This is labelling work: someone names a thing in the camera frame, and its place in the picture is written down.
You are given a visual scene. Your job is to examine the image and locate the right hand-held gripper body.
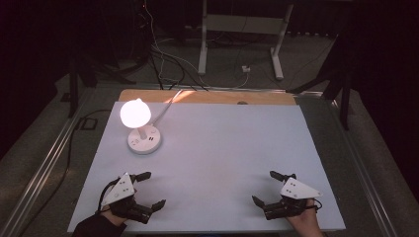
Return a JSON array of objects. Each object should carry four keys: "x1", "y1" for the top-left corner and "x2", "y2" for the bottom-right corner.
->
[{"x1": 263, "y1": 177, "x2": 322, "y2": 221}]

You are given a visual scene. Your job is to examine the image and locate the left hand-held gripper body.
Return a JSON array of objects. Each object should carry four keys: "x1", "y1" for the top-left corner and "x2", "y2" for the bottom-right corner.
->
[{"x1": 100, "y1": 172, "x2": 154, "y2": 225}]

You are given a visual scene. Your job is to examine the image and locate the person's left hand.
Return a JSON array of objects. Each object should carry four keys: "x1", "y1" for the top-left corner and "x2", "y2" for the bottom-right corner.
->
[{"x1": 100, "y1": 209, "x2": 128, "y2": 229}]

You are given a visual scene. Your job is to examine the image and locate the person's right hand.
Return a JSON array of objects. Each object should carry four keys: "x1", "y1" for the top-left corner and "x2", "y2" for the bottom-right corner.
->
[{"x1": 286, "y1": 198, "x2": 326, "y2": 237}]

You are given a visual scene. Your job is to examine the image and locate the white desk lamp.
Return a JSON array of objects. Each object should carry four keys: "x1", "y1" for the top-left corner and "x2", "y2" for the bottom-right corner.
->
[{"x1": 119, "y1": 98, "x2": 163, "y2": 156}]

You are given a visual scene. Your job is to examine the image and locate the white table mat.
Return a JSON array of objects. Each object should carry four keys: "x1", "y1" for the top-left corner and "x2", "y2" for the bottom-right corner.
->
[{"x1": 66, "y1": 100, "x2": 347, "y2": 234}]

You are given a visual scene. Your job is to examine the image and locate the black floor box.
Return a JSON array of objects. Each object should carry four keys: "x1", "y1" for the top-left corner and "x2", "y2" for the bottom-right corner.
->
[{"x1": 79, "y1": 117, "x2": 99, "y2": 131}]

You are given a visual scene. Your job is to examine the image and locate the black metal stand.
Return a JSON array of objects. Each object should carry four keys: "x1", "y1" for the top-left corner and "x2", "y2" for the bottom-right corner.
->
[
  {"x1": 66, "y1": 48, "x2": 136, "y2": 119},
  {"x1": 286, "y1": 33, "x2": 352, "y2": 131}
]

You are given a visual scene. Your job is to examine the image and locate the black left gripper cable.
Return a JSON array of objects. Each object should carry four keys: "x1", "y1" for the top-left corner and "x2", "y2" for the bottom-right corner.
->
[{"x1": 97, "y1": 178, "x2": 121, "y2": 212}]

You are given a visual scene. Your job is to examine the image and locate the black floor cable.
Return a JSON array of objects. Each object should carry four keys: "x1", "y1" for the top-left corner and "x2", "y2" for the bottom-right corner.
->
[{"x1": 18, "y1": 109, "x2": 113, "y2": 237}]

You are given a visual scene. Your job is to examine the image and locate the white lamp cable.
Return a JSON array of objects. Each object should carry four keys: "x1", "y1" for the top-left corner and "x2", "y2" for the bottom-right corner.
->
[{"x1": 151, "y1": 89, "x2": 184, "y2": 128}]

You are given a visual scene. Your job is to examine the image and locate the metal floor rail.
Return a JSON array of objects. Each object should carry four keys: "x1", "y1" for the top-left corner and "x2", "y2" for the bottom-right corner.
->
[
  {"x1": 0, "y1": 86, "x2": 97, "y2": 237},
  {"x1": 328, "y1": 98, "x2": 400, "y2": 237}
]

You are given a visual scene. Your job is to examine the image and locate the white floor cable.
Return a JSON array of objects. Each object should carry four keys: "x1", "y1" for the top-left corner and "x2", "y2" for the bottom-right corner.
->
[{"x1": 197, "y1": 70, "x2": 250, "y2": 91}]

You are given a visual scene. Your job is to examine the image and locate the bundle of black cables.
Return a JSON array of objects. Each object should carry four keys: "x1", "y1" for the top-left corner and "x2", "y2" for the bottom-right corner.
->
[{"x1": 147, "y1": 44, "x2": 210, "y2": 92}]

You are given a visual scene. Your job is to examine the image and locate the thin white hanging cable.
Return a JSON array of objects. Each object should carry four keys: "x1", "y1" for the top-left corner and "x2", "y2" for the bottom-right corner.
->
[{"x1": 142, "y1": 0, "x2": 167, "y2": 82}]

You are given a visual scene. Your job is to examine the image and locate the white metal table frame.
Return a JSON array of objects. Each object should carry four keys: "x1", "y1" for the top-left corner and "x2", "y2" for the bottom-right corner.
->
[{"x1": 197, "y1": 0, "x2": 294, "y2": 81}]

